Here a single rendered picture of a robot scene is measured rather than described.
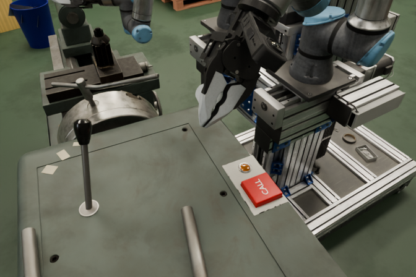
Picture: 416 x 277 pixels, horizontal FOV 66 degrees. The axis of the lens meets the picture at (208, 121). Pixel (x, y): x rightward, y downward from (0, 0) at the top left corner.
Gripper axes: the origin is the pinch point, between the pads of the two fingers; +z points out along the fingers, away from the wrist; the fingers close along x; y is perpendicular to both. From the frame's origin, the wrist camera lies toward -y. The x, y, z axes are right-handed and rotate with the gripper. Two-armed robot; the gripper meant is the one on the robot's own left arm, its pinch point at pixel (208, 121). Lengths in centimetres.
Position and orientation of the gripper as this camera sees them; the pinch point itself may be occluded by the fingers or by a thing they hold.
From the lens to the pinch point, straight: 51.4
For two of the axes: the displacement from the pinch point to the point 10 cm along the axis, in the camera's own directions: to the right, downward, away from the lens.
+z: -4.7, 8.8, 0.9
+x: -8.0, -3.7, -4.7
